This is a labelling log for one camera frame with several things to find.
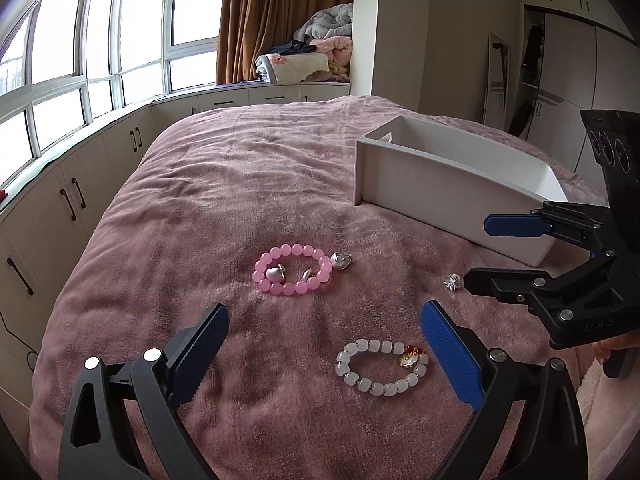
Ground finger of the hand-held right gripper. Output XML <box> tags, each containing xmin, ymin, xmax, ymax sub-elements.
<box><xmin>483</xmin><ymin>201</ymin><xmax>616</xmax><ymax>251</ymax></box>
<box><xmin>464</xmin><ymin>250</ymin><xmax>626</xmax><ymax>350</ymax></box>

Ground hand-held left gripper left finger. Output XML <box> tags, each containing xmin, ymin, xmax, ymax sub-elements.
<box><xmin>58</xmin><ymin>302</ymin><xmax>231</xmax><ymax>480</ymax></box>

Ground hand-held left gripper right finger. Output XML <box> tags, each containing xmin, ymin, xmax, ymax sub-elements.
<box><xmin>420</xmin><ymin>300</ymin><xmax>590</xmax><ymax>480</ymax></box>

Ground white storage box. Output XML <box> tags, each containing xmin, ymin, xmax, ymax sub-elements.
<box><xmin>354</xmin><ymin>116</ymin><xmax>568</xmax><ymax>267</ymax></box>

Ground white bead bracelet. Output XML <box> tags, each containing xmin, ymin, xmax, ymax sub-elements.
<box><xmin>335</xmin><ymin>338</ymin><xmax>430</xmax><ymax>397</ymax></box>

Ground pink bead bracelet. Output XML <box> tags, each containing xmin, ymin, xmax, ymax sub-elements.
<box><xmin>253</xmin><ymin>243</ymin><xmax>333</xmax><ymax>297</ymax></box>

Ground person's right hand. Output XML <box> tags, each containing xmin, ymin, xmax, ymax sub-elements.
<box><xmin>595</xmin><ymin>334</ymin><xmax>640</xmax><ymax>366</ymax></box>

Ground beige wardrobe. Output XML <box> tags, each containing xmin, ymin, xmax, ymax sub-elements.
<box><xmin>510</xmin><ymin>0</ymin><xmax>640</xmax><ymax>191</ymax></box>

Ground leaning mirror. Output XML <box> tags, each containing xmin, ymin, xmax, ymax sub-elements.
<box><xmin>482</xmin><ymin>32</ymin><xmax>512</xmax><ymax>131</ymax></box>

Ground pink plush bed blanket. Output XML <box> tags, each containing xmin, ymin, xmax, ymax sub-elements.
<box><xmin>29</xmin><ymin>94</ymin><xmax>616</xmax><ymax>480</ymax></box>

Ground beige window cabinets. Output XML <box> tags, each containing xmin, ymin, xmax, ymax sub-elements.
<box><xmin>0</xmin><ymin>82</ymin><xmax>351</xmax><ymax>411</ymax></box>

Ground pink folded blanket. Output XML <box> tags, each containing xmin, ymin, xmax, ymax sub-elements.
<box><xmin>307</xmin><ymin>35</ymin><xmax>353</xmax><ymax>82</ymax></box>

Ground white flowered cloth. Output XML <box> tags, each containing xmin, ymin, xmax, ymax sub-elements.
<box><xmin>255</xmin><ymin>52</ymin><xmax>331</xmax><ymax>85</ymax></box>

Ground dark clothing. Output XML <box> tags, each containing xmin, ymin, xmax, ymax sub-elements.
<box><xmin>270</xmin><ymin>40</ymin><xmax>318</xmax><ymax>56</ymax></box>

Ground brown curtain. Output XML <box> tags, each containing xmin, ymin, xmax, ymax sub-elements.
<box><xmin>216</xmin><ymin>0</ymin><xmax>356</xmax><ymax>85</ymax></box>

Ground white framed bay window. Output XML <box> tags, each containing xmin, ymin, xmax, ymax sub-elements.
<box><xmin>0</xmin><ymin>0</ymin><xmax>226</xmax><ymax>181</ymax></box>

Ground black cable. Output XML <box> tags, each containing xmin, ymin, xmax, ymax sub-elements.
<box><xmin>0</xmin><ymin>310</ymin><xmax>38</xmax><ymax>371</ymax></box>

